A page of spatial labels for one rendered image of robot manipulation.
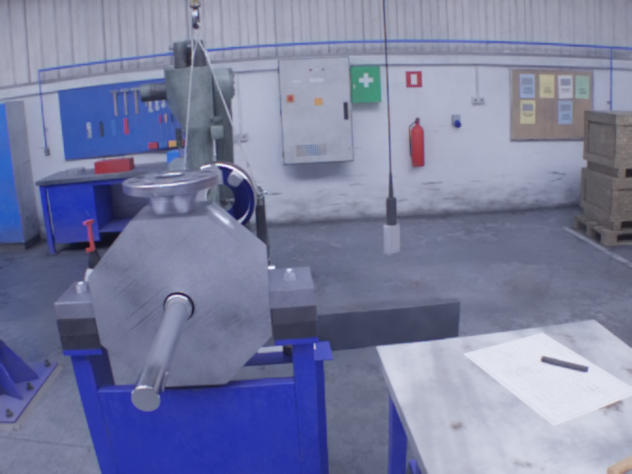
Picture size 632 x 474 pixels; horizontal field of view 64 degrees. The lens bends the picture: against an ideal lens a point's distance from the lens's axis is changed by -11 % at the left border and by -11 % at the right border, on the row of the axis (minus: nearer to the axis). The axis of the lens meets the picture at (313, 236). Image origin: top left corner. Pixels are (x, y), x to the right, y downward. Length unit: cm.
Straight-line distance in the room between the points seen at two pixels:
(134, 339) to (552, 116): 651
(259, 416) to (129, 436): 41
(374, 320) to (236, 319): 62
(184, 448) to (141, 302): 50
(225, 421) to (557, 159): 642
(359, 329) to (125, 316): 83
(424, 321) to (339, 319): 31
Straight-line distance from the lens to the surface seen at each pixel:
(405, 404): 141
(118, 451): 182
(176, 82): 328
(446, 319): 203
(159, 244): 145
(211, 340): 153
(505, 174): 726
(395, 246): 244
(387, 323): 197
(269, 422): 169
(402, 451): 181
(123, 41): 698
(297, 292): 148
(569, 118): 756
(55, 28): 728
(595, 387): 155
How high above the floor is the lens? 163
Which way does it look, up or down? 15 degrees down
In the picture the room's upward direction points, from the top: 3 degrees counter-clockwise
